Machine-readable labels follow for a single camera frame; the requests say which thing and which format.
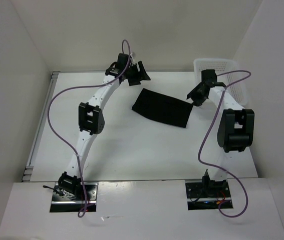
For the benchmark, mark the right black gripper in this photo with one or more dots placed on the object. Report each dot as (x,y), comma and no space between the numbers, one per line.
(197,101)

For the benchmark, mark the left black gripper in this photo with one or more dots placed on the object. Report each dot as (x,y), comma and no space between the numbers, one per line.
(139,76)

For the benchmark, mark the black skirt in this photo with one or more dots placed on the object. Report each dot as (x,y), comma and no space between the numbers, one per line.
(162,108)

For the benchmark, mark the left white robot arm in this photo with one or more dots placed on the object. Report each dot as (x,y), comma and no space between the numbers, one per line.
(91,120)

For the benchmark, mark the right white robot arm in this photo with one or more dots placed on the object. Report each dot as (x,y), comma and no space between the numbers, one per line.
(235,131)

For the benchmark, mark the white perforated plastic basket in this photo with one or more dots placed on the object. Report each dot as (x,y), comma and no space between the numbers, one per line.
(222,65)

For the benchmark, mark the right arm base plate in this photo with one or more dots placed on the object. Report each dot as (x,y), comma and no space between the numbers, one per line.
(208,197)

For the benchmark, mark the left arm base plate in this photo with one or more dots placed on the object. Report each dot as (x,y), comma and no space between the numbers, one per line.
(65,202)

